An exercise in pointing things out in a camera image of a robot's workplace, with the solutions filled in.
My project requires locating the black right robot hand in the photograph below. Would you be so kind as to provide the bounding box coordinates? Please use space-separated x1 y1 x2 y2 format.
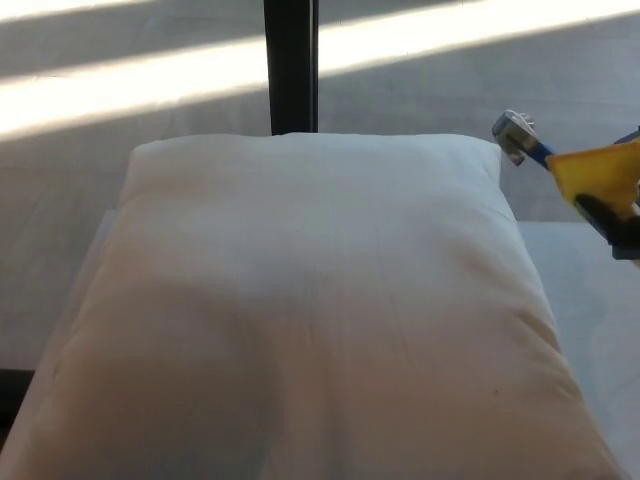
574 130 640 262

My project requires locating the hammer blue and yellow handle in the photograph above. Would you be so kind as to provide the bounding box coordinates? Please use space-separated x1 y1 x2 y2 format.
491 108 640 222

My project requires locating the white pillow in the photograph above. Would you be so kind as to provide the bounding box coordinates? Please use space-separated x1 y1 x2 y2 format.
8 131 627 480

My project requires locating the black vertical post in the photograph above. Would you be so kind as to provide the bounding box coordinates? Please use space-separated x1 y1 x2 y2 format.
262 0 321 137

